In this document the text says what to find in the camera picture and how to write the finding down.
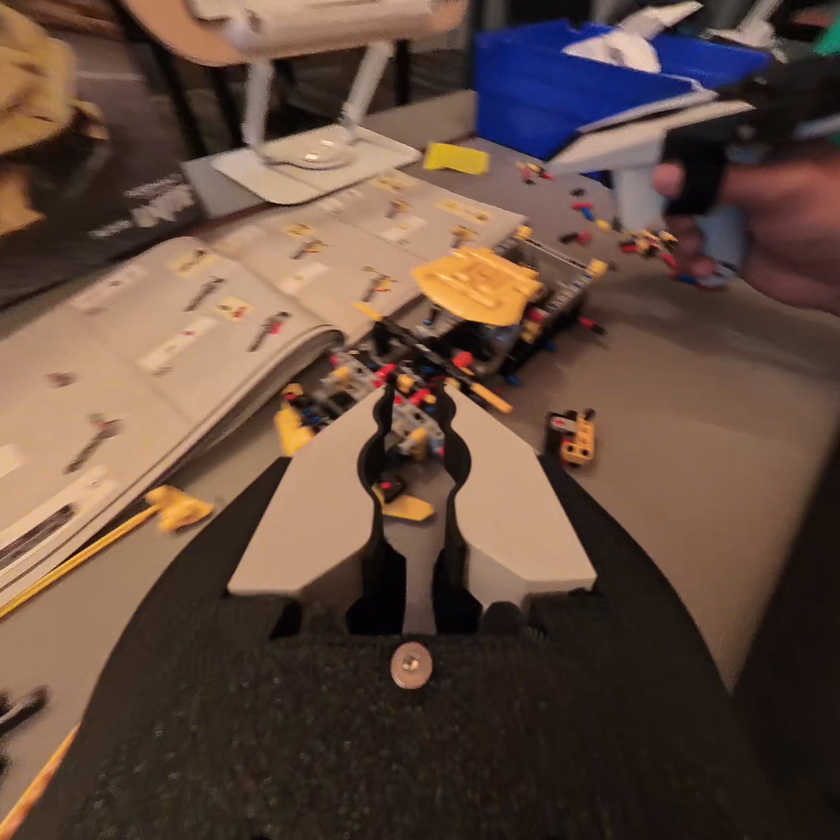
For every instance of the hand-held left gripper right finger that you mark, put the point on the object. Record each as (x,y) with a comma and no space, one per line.
(518,525)

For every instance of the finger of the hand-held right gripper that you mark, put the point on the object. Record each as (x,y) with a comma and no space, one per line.
(610,151)
(656,108)

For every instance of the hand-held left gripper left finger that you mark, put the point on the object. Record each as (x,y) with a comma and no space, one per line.
(302,525)

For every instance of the pile of small connector pins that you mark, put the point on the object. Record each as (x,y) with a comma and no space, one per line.
(646,241)

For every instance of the small yellow black brick assembly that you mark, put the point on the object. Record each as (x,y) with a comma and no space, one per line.
(577,439)

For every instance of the yellow black brick car model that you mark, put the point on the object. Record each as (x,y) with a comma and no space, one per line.
(479,282)

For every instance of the grey desk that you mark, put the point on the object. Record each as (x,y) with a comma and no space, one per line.
(689,407)

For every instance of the person's right hand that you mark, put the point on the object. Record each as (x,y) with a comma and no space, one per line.
(794,223)

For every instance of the white crumpled paper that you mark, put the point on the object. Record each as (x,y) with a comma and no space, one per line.
(623,49)

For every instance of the blue plastic bin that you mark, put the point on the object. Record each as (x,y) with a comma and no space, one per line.
(538,98)

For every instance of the yellow flat card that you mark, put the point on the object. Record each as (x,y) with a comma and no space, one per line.
(456,159)

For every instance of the open instruction booklet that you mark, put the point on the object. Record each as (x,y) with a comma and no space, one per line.
(131,394)

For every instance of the long yellow rod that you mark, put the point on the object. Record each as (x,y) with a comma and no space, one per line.
(79,558)

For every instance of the instruction sign on white stand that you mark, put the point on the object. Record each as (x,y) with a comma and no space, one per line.
(315,151)

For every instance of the dark toy car box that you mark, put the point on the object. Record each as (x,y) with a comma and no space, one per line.
(39,98)

